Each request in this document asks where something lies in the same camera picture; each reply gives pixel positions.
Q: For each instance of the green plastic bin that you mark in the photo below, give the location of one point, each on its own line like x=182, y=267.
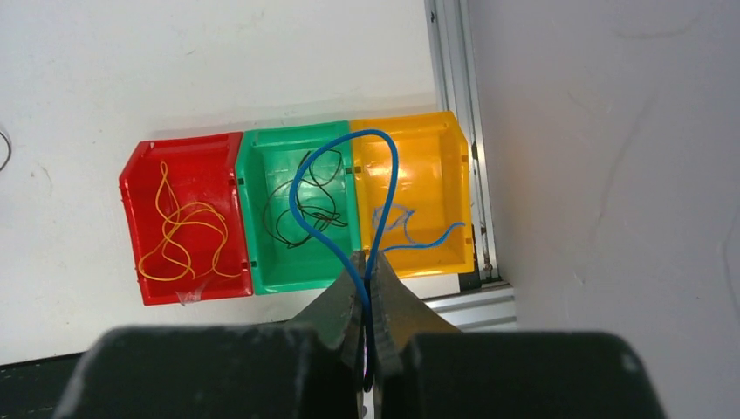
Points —
x=283, y=256

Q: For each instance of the red plastic bin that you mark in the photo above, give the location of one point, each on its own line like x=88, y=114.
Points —
x=185, y=220

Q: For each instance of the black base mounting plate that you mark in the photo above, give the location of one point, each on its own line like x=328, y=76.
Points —
x=31, y=389

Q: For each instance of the yellow plastic bin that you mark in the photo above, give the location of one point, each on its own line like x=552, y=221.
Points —
x=429, y=227

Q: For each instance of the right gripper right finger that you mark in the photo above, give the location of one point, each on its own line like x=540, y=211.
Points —
x=398, y=316

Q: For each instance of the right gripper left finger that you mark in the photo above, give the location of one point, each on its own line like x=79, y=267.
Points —
x=336, y=317

